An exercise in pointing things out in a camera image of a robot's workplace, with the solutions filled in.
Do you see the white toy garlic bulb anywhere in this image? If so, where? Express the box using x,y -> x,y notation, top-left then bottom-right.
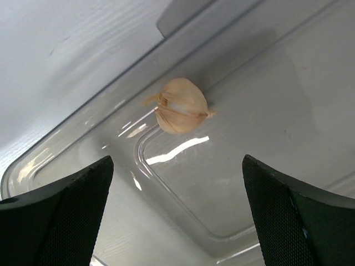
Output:
144,78 -> 216,134

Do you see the clear grey plastic bin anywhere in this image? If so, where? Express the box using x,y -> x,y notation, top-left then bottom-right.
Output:
2,1 -> 354,265

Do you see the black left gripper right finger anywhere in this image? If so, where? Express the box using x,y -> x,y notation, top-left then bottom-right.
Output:
242,155 -> 354,265

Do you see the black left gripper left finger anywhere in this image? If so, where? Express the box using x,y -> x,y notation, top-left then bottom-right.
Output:
1,156 -> 114,265

